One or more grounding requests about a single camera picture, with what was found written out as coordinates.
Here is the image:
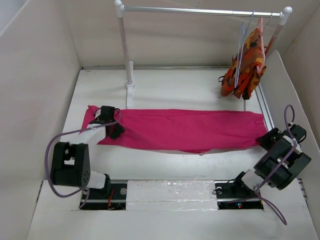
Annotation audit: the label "pink trousers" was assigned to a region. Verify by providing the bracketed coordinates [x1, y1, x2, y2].
[82, 104, 269, 155]

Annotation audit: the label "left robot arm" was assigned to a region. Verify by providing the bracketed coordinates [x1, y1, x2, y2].
[49, 105, 125, 199]

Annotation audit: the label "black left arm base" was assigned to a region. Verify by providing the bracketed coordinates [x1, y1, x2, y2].
[79, 179, 128, 211]

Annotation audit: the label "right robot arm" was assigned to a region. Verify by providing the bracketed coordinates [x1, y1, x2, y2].
[231, 123, 312, 197]

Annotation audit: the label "aluminium table edge rail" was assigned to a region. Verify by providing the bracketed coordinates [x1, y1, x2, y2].
[255, 85, 275, 131]

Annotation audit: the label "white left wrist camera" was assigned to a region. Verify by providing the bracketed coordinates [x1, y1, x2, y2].
[90, 108, 101, 124]

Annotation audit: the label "white clothes rack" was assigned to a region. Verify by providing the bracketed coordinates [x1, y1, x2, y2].
[114, 0, 293, 109]

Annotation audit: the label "pink plastic hanger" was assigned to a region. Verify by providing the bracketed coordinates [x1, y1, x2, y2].
[256, 17, 266, 74]

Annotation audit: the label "light blue wire hanger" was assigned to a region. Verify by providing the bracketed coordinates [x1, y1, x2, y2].
[234, 10, 255, 88]

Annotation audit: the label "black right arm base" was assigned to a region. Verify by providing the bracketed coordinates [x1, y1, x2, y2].
[212, 171, 264, 210]

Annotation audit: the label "orange camouflage shorts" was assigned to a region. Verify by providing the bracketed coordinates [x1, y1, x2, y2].
[218, 27, 267, 100]

